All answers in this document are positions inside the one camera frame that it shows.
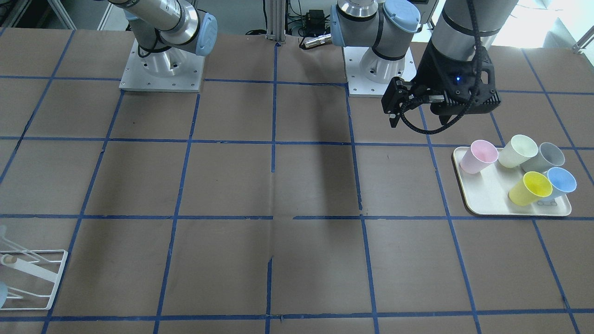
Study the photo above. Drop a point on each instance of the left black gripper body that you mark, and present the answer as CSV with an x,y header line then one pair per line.
x,y
432,69

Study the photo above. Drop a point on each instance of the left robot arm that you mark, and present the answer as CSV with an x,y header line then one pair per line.
x,y
388,28

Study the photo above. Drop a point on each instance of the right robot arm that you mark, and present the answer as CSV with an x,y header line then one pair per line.
x,y
167,31

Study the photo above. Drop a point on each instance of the pink plastic cup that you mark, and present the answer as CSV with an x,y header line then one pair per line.
x,y
479,155

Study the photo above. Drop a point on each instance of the white plastic cup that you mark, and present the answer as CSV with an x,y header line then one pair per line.
x,y
518,150

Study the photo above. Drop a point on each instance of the grey plastic cup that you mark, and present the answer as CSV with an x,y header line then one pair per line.
x,y
548,156

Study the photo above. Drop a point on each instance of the yellow plastic cup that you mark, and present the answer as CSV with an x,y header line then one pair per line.
x,y
531,188

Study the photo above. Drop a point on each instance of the blue plastic cup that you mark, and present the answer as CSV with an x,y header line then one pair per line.
x,y
562,181

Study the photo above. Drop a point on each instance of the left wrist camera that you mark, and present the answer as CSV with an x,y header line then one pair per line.
x,y
395,101

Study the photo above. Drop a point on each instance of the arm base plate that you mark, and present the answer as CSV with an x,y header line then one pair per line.
x,y
368,75
173,70

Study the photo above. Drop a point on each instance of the aluminium frame post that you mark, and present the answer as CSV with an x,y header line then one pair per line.
x,y
275,11

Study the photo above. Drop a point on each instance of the white wire cup rack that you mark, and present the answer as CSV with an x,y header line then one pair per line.
x,y
29,278

